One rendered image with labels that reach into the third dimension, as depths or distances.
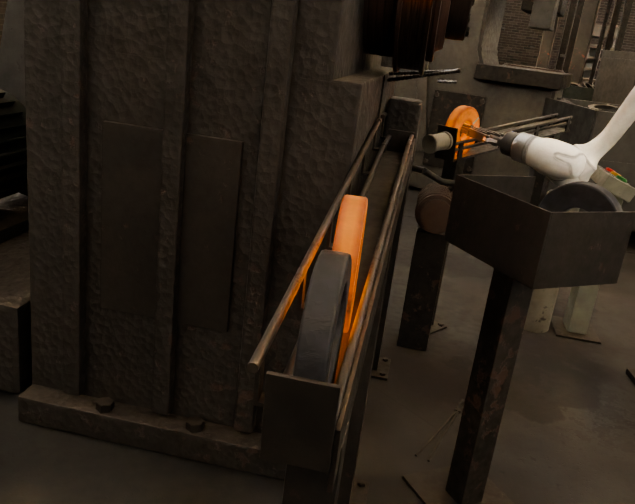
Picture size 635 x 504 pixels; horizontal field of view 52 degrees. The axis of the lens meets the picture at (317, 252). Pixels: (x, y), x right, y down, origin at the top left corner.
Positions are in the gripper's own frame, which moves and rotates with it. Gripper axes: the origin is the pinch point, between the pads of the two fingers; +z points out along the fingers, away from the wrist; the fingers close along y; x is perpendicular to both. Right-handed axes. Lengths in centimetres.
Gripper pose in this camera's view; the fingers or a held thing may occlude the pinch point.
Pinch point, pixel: (462, 127)
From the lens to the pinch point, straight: 221.8
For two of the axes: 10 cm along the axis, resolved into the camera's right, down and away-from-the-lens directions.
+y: 7.1, -1.5, 6.9
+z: -6.8, -3.9, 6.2
